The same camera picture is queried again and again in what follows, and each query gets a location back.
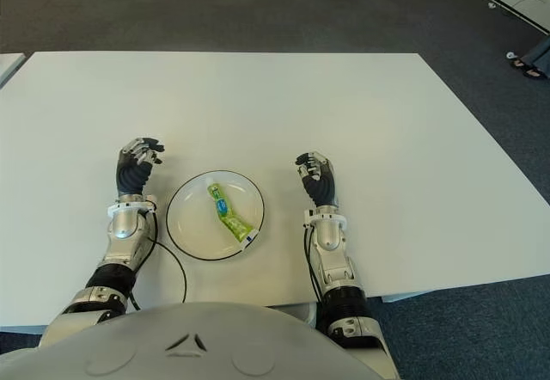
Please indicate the grey trouser leg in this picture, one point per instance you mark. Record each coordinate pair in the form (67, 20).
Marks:
(540, 55)

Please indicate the sandalled foot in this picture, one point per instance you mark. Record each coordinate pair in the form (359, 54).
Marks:
(533, 74)
(518, 64)

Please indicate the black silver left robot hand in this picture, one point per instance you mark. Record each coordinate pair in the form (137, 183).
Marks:
(133, 175)

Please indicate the white side table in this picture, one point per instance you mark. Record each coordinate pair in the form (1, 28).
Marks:
(7, 68)

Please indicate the white plate with black rim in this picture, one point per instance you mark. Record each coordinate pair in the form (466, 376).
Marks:
(189, 225)

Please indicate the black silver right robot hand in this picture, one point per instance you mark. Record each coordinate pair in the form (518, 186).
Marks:
(322, 184)

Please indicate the grey robot torso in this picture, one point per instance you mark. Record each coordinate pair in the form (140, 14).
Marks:
(185, 345)

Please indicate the small white caster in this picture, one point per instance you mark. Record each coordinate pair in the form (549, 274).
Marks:
(510, 55)

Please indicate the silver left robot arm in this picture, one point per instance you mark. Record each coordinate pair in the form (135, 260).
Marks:
(122, 242)

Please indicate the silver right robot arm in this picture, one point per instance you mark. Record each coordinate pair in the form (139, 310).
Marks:
(337, 268)

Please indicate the green white toothpaste tube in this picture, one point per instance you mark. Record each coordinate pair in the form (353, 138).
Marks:
(227, 216)

